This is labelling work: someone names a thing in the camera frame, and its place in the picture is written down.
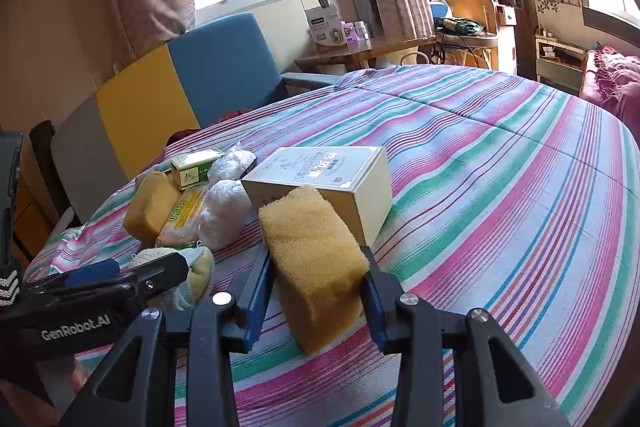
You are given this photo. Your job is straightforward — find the white low shelf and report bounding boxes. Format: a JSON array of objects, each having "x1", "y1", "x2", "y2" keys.
[{"x1": 533, "y1": 34, "x2": 587, "y2": 96}]

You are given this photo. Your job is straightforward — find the large yellow sponge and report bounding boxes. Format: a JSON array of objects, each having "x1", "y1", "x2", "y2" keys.
[{"x1": 257, "y1": 186, "x2": 371, "y2": 355}]

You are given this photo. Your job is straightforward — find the small purple packets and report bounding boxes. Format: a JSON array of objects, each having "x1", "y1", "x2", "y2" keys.
[{"x1": 344, "y1": 21, "x2": 372, "y2": 46}]

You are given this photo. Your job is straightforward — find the brown cloth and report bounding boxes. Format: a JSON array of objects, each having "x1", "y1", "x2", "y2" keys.
[{"x1": 167, "y1": 108, "x2": 253, "y2": 148}]

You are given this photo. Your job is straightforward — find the white flower print panel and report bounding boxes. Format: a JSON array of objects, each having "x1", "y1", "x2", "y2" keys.
[{"x1": 534, "y1": 0, "x2": 590, "y2": 38}]

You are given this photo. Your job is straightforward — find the small yellow sponge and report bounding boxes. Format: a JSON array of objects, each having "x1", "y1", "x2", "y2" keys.
[{"x1": 122, "y1": 171, "x2": 183, "y2": 244}]

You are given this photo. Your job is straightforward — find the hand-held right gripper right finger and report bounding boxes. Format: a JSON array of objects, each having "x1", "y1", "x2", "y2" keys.
[{"x1": 359, "y1": 246, "x2": 571, "y2": 427}]

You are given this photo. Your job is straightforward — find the wooden side table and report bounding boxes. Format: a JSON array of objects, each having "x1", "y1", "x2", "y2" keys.
[{"x1": 294, "y1": 36, "x2": 437, "y2": 75}]

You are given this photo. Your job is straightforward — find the magenta quilted cover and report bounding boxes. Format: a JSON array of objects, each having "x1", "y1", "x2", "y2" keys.
[{"x1": 579, "y1": 46, "x2": 640, "y2": 140}]

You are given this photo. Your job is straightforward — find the black padded post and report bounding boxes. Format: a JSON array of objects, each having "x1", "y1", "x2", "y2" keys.
[{"x1": 29, "y1": 119, "x2": 73, "y2": 230}]

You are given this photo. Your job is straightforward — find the small green box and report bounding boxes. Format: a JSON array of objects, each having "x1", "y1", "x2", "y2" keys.
[{"x1": 170, "y1": 149, "x2": 223, "y2": 192}]

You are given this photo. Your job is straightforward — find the striped tablecloth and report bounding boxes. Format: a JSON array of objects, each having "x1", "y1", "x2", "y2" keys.
[{"x1": 22, "y1": 63, "x2": 640, "y2": 427}]

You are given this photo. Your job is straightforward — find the dark green cloth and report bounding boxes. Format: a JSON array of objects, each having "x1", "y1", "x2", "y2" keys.
[{"x1": 434, "y1": 17, "x2": 485, "y2": 38}]

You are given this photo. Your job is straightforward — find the yellow snack packet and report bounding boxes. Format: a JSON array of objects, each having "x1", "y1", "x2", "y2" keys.
[{"x1": 155, "y1": 187, "x2": 211, "y2": 250}]

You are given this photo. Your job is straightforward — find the grey yellow blue chair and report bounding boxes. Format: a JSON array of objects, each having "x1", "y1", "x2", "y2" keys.
[{"x1": 50, "y1": 12, "x2": 351, "y2": 223}]

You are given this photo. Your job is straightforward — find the clear plastic bag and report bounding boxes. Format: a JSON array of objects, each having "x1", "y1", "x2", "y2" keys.
[
  {"x1": 207, "y1": 142, "x2": 258, "y2": 185},
  {"x1": 196, "y1": 179, "x2": 258, "y2": 253}
]

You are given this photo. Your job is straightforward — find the beige cardboard box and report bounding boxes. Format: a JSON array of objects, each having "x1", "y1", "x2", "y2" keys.
[{"x1": 241, "y1": 146, "x2": 393, "y2": 248}]

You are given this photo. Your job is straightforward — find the cream and blue cloth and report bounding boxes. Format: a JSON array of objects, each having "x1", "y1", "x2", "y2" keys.
[{"x1": 131, "y1": 244, "x2": 216, "y2": 313}]

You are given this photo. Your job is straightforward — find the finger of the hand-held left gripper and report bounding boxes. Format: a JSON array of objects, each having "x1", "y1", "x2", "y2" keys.
[
  {"x1": 25, "y1": 258, "x2": 122, "y2": 290},
  {"x1": 112, "y1": 251, "x2": 190, "y2": 308}
]

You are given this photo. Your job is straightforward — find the wooden cabinet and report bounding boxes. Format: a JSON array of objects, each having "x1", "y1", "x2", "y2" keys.
[{"x1": 444, "y1": 0, "x2": 519, "y2": 78}]

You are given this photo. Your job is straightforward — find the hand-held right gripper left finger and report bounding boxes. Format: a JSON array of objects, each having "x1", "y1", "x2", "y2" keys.
[{"x1": 60, "y1": 247, "x2": 275, "y2": 427}]

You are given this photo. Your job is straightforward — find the white and purple carton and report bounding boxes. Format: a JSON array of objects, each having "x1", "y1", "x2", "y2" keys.
[{"x1": 300, "y1": 0, "x2": 351, "y2": 55}]

